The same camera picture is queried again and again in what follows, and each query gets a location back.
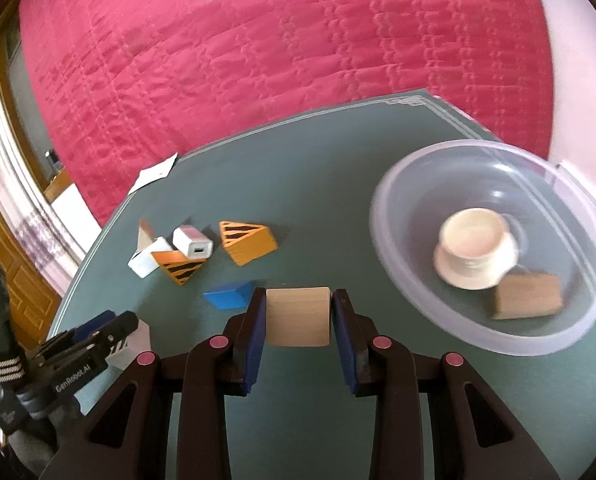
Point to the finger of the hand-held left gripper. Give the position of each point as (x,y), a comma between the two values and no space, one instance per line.
(95,319)
(120,330)

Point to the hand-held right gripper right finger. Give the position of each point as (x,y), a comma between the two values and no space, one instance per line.
(343,345)

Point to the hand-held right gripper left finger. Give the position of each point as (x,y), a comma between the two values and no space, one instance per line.
(257,345)

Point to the pale wooden cuboid block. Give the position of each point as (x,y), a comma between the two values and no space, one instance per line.
(135,347)

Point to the wooden cube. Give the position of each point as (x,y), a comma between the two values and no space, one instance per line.
(298,317)

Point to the blue wedge block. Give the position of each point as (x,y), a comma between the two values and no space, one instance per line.
(228,297)

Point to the white charger adapter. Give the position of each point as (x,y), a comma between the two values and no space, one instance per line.
(145,260)
(190,240)

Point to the small orange striped wedge block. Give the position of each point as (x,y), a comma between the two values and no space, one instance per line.
(178,267)

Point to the clear plastic bowl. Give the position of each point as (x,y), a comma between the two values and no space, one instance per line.
(408,240)

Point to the white round cup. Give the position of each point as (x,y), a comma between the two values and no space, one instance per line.
(473,240)

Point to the brown wooden rectangular block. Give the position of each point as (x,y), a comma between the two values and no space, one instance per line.
(528,297)

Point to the plain wooden triangular block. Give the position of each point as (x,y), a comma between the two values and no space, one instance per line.
(144,235)

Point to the large orange striped wedge block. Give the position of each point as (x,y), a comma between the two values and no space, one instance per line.
(250,247)

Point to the wooden door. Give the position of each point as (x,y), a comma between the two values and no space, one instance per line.
(8,240)

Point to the green table mat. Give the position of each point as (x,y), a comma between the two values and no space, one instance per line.
(318,200)

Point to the white paper sheet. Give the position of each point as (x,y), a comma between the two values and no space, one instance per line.
(153,175)

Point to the small dark bottle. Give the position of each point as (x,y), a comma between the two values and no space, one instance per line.
(52,157)

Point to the white lace curtain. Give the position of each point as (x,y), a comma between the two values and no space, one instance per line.
(18,160)

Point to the pink quilted blanket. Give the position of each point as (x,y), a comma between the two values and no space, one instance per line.
(278,60)

